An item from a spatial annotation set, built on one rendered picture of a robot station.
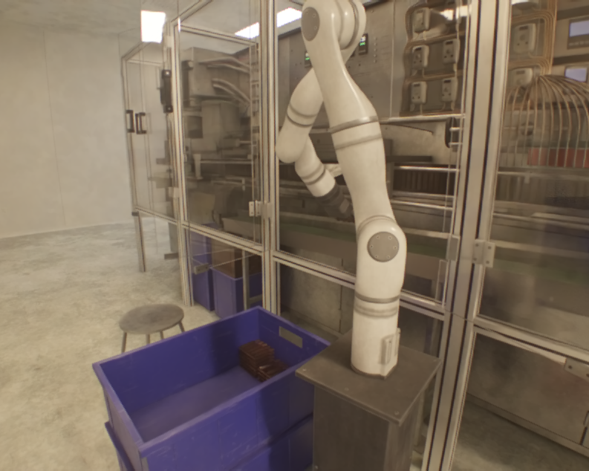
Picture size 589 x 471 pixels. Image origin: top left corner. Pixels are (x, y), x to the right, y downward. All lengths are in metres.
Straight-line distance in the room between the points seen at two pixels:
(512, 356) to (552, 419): 0.23
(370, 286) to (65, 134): 5.30
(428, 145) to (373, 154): 0.90
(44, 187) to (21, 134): 0.73
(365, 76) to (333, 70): 1.19
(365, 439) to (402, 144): 1.19
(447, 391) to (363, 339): 0.47
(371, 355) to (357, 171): 0.37
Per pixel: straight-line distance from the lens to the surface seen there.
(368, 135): 0.65
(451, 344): 1.07
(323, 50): 0.67
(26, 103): 5.69
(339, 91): 0.65
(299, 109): 0.80
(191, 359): 1.27
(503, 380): 1.44
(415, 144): 1.57
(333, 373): 0.78
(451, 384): 1.13
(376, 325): 0.72
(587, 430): 1.45
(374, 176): 0.68
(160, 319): 1.76
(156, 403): 1.29
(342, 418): 0.82
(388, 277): 0.68
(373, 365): 0.76
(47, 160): 5.66
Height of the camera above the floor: 1.00
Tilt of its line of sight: 13 degrees down
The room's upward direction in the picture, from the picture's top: straight up
